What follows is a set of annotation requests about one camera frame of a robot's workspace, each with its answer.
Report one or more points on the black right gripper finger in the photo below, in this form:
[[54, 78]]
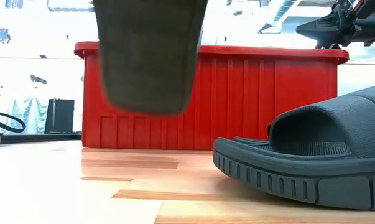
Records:
[[327, 29]]

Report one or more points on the black rubber slide sandal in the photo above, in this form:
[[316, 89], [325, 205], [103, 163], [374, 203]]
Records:
[[249, 140], [330, 133], [146, 62]]

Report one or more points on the red plastic ribbed bin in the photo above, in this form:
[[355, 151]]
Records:
[[237, 102]]

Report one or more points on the black rectangular box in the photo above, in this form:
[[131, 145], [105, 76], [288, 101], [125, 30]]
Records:
[[59, 116]]

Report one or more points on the translucent plastic sheet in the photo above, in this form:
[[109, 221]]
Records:
[[31, 115]]

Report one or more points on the silver ceiling duct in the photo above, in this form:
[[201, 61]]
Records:
[[279, 15]]

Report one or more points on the black frame base rail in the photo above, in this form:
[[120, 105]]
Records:
[[35, 137]]

